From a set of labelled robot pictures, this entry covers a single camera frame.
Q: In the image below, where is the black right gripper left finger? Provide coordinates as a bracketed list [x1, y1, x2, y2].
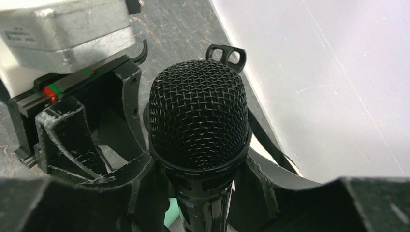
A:
[0, 153, 169, 232]

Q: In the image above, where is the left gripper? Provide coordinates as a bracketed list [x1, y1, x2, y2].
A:
[8, 42, 148, 179]

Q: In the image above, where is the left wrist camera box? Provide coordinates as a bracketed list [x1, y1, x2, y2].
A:
[0, 0, 140, 97]

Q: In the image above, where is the teal green microphone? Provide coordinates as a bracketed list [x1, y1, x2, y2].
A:
[164, 198, 179, 228]

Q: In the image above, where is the black microphone orange end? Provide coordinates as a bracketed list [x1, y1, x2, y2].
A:
[148, 60, 251, 232]

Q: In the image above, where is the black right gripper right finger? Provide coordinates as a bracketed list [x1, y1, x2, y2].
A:
[229, 155, 410, 232]

